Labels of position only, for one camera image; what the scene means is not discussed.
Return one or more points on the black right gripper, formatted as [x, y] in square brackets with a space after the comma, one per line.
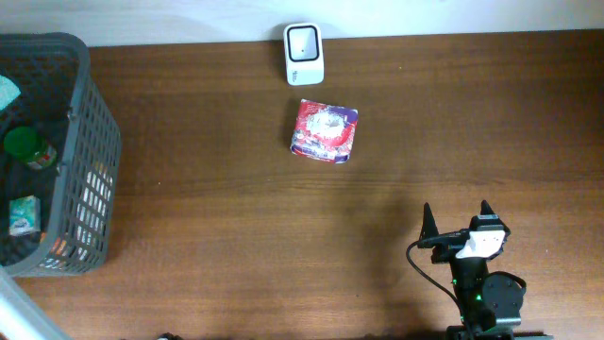
[453, 238]

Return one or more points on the red purple snack package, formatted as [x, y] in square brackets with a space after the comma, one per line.
[324, 132]

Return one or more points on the teal small tissue pack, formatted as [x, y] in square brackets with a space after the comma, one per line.
[24, 216]

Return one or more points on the green lid jar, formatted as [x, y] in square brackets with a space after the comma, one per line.
[27, 146]

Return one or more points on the mint green wipes packet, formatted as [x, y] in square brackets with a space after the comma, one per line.
[9, 91]

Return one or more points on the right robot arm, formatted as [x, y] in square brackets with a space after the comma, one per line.
[489, 302]

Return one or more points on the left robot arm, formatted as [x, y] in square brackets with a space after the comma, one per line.
[337, 272]

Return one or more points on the grey plastic mesh basket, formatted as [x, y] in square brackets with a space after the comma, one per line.
[60, 100]

